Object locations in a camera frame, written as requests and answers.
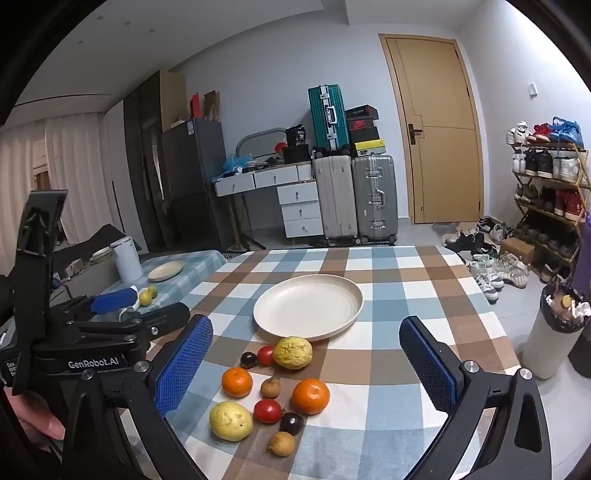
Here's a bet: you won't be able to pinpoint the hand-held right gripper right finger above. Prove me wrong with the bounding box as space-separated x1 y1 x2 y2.
399 316 552 480

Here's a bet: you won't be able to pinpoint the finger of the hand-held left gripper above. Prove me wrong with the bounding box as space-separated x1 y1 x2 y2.
55 288 139 324
76 302 191 350

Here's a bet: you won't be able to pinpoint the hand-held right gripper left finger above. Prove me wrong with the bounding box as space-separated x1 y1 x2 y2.
62 314 214 480

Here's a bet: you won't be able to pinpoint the orange tangerine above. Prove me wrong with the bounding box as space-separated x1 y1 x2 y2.
222 367 254 400
292 378 331 415

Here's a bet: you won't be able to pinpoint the yellow guava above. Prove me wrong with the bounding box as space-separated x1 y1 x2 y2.
272 337 313 371
209 401 254 442

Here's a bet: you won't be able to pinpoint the large cream plate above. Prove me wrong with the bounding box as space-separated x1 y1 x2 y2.
253 274 364 343

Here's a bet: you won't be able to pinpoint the person's left hand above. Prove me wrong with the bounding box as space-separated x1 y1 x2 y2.
7 390 66 452

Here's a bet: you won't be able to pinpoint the white kettle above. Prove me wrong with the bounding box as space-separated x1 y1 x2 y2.
111 237 143 283

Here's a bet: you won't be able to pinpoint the small cream plate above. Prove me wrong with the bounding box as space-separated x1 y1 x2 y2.
148 261 184 282

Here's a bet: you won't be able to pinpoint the black chair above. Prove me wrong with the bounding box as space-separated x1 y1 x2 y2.
53 224 141 301

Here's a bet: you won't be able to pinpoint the light blue gingham cloth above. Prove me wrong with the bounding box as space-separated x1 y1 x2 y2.
99 249 228 320

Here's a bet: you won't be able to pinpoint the brown blue checked tablecloth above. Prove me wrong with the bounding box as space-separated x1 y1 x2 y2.
120 246 522 480

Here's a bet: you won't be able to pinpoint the pile of scattered shoes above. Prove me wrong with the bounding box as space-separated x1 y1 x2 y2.
441 217 529 304

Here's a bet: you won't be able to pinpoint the black tripod stand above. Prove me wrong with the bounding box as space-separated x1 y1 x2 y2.
230 194 267 253

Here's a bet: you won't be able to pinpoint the white trash bin black bag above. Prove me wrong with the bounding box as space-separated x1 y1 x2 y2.
522 284 591 381

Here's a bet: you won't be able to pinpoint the white curtain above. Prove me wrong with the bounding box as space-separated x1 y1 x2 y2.
0 113 108 266

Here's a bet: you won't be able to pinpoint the brown cardboard box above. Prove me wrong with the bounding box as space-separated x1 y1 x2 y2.
500 237 536 265

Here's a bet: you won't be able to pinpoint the dark grey refrigerator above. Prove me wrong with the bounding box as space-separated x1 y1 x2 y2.
161 117 235 251

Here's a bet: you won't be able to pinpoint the white desk with drawers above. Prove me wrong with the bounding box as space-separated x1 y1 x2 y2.
212 161 324 241

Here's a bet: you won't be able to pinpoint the silver suitcase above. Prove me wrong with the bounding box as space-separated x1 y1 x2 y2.
352 154 399 245

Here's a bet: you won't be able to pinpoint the purple cloth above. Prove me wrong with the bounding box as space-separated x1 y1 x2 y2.
571 211 591 296

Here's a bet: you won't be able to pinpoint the beige suitcase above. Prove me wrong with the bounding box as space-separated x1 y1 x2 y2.
313 154 360 246

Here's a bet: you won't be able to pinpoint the bamboo shoe rack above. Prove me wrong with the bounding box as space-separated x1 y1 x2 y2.
512 141 591 280

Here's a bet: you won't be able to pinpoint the yellow and black shoe box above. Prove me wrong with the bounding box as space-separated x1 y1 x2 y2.
355 138 386 157

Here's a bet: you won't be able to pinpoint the tan wooden door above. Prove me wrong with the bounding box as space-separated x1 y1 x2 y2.
379 33 485 225

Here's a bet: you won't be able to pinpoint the rows of shelved sneakers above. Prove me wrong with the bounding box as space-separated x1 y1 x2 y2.
505 116 591 261

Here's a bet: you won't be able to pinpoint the black shoe box red logo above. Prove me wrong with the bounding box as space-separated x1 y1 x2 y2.
348 117 380 140

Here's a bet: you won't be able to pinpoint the teal suitcase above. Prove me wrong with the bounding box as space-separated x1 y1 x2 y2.
308 84 350 153

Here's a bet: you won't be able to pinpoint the grey curved frame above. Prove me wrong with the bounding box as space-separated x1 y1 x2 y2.
236 128 287 161

